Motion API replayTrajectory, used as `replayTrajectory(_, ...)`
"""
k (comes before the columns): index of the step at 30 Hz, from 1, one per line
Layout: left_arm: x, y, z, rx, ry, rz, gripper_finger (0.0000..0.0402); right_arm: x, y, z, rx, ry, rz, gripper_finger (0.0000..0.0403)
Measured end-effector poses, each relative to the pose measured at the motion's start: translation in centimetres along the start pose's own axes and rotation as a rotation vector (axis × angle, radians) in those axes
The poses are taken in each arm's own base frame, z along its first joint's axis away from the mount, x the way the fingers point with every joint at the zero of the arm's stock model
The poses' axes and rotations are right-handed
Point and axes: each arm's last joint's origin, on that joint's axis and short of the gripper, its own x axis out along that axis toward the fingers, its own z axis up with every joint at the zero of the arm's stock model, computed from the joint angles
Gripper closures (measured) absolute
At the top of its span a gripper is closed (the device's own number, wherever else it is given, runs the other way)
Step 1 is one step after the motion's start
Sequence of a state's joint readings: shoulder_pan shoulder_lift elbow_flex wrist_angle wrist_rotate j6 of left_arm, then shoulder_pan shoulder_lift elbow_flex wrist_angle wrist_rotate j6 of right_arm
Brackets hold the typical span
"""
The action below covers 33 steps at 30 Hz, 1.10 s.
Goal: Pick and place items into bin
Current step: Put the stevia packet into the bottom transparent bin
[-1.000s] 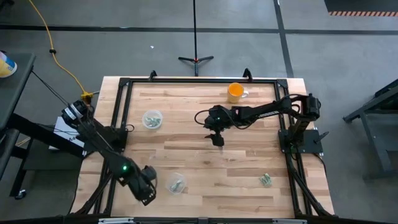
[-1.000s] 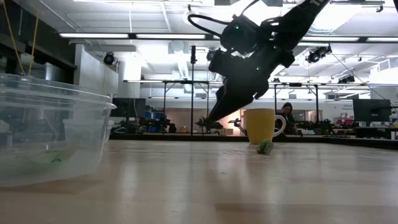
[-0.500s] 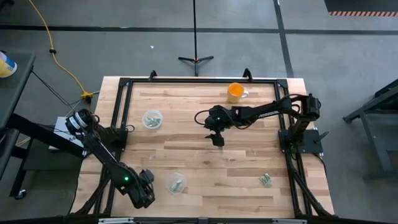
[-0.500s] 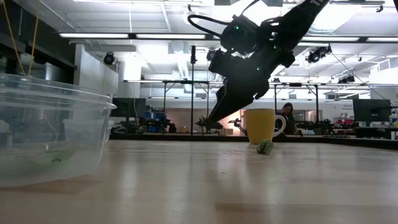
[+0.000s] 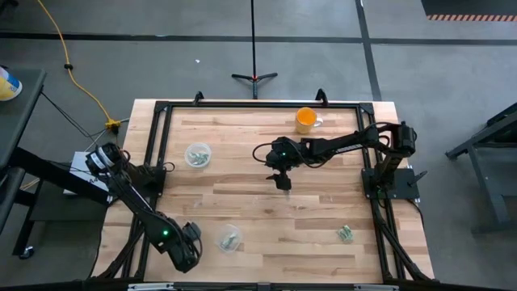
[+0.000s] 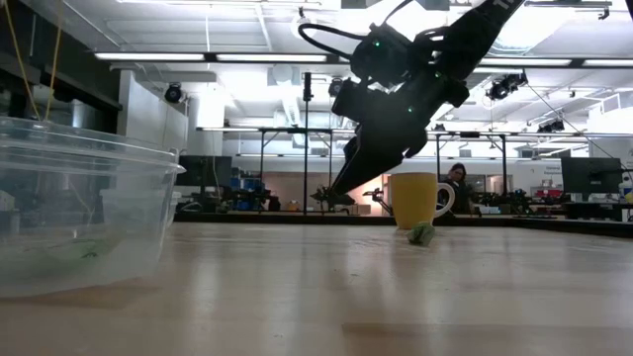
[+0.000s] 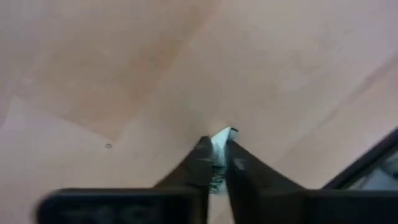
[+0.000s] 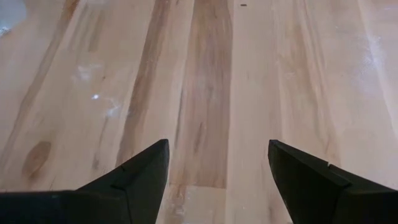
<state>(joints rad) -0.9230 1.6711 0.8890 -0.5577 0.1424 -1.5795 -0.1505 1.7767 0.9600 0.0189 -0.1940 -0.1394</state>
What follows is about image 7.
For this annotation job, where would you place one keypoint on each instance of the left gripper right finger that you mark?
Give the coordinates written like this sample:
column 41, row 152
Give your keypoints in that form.
column 255, row 183

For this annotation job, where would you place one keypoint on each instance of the small green screw packet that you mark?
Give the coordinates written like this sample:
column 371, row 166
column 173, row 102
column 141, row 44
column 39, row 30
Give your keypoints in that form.
column 219, row 149

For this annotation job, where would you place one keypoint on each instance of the black aluminium table frame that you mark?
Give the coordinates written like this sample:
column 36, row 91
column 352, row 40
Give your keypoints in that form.
column 367, row 161

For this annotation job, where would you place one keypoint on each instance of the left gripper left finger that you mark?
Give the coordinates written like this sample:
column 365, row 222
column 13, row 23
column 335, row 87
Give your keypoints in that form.
column 192, row 171

